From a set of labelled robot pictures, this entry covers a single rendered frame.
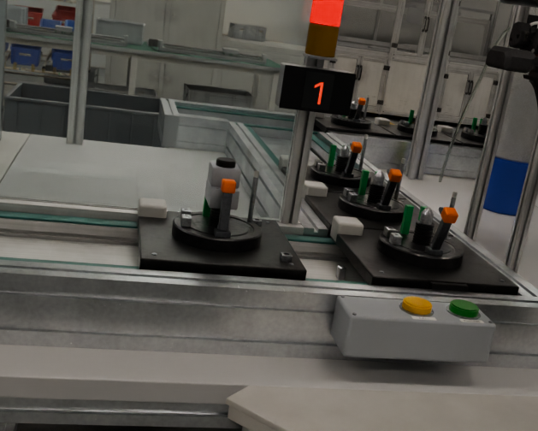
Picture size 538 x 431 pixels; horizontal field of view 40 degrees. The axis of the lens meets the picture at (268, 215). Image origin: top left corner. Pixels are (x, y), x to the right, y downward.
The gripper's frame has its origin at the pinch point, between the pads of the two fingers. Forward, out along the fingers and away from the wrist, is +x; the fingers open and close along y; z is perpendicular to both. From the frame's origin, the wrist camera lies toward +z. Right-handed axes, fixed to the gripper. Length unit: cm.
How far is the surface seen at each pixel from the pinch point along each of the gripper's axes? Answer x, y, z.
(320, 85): 4.1, 23.9, 28.9
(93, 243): 34, 58, 27
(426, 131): 24, -39, 128
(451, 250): 26.6, 0.9, 16.6
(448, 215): 19.0, 5.8, 10.5
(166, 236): 28, 47, 18
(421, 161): 33, -39, 127
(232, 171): 17.3, 38.3, 17.8
